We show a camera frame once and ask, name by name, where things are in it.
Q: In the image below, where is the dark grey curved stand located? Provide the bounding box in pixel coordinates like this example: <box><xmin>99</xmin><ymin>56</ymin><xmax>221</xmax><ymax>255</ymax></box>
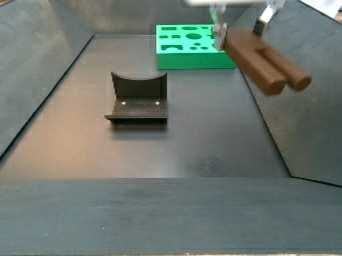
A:
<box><xmin>105</xmin><ymin>72</ymin><xmax>169</xmax><ymax>122</ymax></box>

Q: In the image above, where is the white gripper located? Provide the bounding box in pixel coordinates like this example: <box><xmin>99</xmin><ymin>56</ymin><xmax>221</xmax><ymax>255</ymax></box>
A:
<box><xmin>185</xmin><ymin>0</ymin><xmax>286</xmax><ymax>51</ymax></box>

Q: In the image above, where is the green foam shape fixture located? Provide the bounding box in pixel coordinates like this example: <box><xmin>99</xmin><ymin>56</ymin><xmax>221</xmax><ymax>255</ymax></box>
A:
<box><xmin>155</xmin><ymin>24</ymin><xmax>236</xmax><ymax>70</ymax></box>

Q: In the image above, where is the brown square-circle peg object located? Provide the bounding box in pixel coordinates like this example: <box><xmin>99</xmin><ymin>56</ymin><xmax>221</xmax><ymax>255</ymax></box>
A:
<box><xmin>225</xmin><ymin>28</ymin><xmax>313</xmax><ymax>95</ymax></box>

